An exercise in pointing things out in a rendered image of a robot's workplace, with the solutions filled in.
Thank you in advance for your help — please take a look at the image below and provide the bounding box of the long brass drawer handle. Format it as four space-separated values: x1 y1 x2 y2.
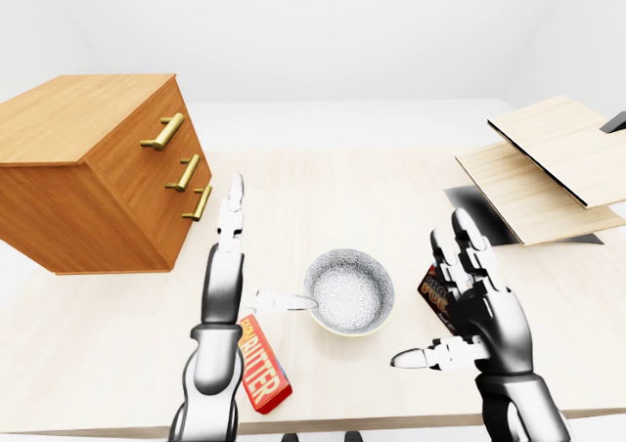
140 112 186 152

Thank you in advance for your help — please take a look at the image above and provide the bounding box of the wooden cabinet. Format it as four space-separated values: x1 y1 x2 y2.
0 73 214 276

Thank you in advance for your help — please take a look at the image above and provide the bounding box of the medium brass drawer handle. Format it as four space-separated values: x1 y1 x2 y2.
164 154 201 193

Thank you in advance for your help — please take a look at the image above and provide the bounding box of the pale wooden panel black-edged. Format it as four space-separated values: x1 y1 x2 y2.
487 94 626 210

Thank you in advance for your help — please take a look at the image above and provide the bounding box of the pale wooden panel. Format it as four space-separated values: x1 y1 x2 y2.
454 141 626 247

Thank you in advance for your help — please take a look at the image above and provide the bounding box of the dark chocolate pudding box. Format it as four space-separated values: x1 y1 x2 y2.
417 263 460 336

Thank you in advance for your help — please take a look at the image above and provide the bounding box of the red butter box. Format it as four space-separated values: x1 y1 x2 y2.
238 313 293 416

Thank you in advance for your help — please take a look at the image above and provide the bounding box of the small wooden cabinet drawer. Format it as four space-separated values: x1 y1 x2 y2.
141 165 213 272

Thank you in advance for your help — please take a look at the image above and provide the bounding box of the short brass drawer handle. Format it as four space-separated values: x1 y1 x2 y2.
181 184 213 223

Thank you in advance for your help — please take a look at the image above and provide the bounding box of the black angular shape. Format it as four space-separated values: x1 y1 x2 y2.
599 110 626 135

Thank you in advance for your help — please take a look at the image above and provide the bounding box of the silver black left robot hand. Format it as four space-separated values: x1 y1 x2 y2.
200 171 319 327

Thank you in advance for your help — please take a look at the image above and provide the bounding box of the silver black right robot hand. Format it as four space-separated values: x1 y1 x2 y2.
389 208 535 377

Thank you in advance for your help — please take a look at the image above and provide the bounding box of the large wooden cabinet drawer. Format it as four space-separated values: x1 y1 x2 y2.
81 76 196 203

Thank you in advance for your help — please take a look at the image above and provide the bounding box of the black white patterned bowl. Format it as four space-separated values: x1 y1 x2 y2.
303 248 396 338

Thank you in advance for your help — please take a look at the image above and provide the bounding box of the middle-sized wooden cabinet drawer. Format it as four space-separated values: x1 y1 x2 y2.
114 133 206 241

